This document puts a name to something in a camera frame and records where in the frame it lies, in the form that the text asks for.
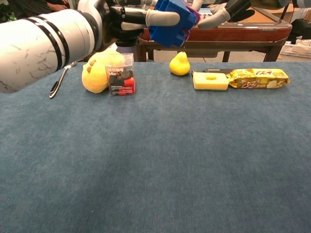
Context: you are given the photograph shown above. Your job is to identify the white plastic basket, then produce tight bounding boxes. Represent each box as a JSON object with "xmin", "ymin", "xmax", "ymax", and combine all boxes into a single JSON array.
[{"xmin": 280, "ymin": 43, "xmax": 311, "ymax": 59}]

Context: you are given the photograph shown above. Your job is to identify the purple building block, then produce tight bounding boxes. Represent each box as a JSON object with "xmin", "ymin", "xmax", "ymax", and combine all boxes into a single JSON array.
[{"xmin": 181, "ymin": 2, "xmax": 201, "ymax": 42}]

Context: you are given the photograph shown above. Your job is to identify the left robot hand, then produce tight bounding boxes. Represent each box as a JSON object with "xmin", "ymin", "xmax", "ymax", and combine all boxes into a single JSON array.
[{"xmin": 97, "ymin": 0, "xmax": 182, "ymax": 47}]

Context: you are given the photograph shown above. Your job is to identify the person in black trousers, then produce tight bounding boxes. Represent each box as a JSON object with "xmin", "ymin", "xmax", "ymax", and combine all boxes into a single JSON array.
[{"xmin": 13, "ymin": 0, "xmax": 71, "ymax": 13}]

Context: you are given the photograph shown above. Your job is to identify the black pole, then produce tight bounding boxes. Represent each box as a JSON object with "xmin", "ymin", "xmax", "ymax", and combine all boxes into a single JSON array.
[{"xmin": 280, "ymin": 4, "xmax": 292, "ymax": 23}]

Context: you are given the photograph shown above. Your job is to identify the blue building block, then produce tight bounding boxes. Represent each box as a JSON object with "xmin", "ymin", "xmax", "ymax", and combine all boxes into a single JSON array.
[{"xmin": 148, "ymin": 0, "xmax": 197, "ymax": 48}]

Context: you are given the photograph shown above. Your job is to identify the clear box of capsules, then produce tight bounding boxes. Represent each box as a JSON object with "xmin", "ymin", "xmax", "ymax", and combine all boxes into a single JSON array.
[{"xmin": 105, "ymin": 53, "xmax": 137, "ymax": 97}]

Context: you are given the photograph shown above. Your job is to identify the steel ladle black handle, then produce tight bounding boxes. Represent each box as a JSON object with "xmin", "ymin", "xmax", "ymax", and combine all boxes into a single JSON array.
[{"xmin": 49, "ymin": 61, "xmax": 77, "ymax": 99}]

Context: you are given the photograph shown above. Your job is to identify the lavender robot base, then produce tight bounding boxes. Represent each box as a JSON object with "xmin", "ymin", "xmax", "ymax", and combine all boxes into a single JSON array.
[{"xmin": 115, "ymin": 40, "xmax": 136, "ymax": 61}]

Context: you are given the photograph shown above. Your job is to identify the yellow sponge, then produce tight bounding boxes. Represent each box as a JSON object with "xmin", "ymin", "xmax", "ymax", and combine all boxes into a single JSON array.
[{"xmin": 192, "ymin": 71, "xmax": 230, "ymax": 92}]

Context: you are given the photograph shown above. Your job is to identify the yellow plush toy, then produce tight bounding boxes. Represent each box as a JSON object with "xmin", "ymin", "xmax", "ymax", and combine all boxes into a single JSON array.
[{"xmin": 81, "ymin": 48, "xmax": 127, "ymax": 94}]

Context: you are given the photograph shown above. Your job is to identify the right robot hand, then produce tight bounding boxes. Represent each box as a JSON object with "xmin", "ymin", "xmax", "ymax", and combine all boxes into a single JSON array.
[{"xmin": 191, "ymin": 0, "xmax": 256, "ymax": 31}]

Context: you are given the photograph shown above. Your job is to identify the black bag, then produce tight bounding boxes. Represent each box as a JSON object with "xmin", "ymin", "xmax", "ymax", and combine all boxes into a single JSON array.
[{"xmin": 289, "ymin": 18, "xmax": 311, "ymax": 45}]

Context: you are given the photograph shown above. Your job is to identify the brown mahjong table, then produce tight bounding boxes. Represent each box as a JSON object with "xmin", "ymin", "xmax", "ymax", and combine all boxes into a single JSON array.
[{"xmin": 135, "ymin": 9, "xmax": 293, "ymax": 63}]

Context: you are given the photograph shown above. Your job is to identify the yellow pear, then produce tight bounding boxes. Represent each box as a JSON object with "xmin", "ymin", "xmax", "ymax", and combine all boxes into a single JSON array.
[{"xmin": 169, "ymin": 50, "xmax": 191, "ymax": 76}]

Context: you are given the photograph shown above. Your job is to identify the gold snack packet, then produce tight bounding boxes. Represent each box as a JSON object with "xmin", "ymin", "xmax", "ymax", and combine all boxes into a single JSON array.
[{"xmin": 225, "ymin": 68, "xmax": 291, "ymax": 90}]

